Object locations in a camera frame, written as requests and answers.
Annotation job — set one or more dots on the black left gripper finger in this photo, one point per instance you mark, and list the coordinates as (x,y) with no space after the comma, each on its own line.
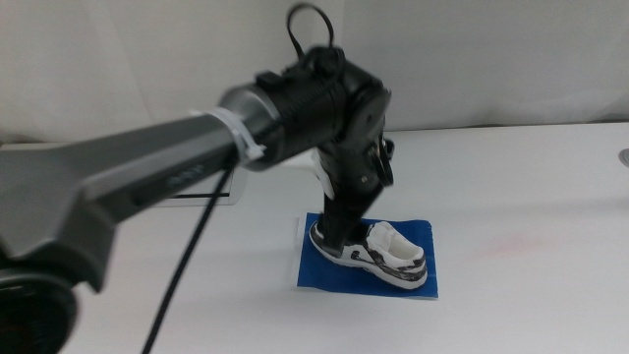
(362,223)
(336,231)

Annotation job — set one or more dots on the clear acrylic plate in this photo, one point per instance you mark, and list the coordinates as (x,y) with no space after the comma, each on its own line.
(237,188)

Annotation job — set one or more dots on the blue square mat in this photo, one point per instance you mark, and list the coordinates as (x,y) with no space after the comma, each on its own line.
(324,281)

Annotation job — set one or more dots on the white and black toy shoe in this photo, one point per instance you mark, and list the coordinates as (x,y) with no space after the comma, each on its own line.
(393,260)

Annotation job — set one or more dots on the white zip tie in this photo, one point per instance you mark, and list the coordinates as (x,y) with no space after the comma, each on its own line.
(241,135)

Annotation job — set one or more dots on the white backdrop curtain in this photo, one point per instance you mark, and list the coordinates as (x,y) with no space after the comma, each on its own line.
(491,59)

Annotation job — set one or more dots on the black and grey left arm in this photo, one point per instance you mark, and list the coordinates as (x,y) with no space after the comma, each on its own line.
(123,162)

